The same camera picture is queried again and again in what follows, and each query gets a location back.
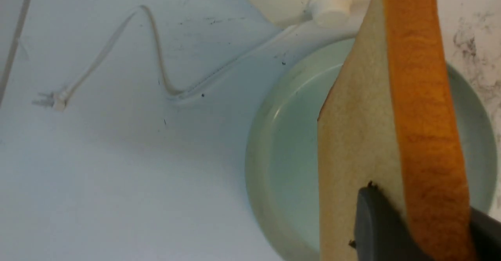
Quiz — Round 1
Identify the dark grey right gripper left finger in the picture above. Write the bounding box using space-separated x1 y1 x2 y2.
350 182 431 261

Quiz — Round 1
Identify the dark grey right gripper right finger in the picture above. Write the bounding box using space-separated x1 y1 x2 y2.
470 207 501 261

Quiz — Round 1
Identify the toast slice orange crust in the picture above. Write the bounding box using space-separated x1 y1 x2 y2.
318 0 478 261

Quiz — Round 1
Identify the pale green round plate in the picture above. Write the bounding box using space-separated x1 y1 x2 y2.
245 39 500 261

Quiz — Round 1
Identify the white toaster power cord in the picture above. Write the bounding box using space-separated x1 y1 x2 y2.
31 5 314 111

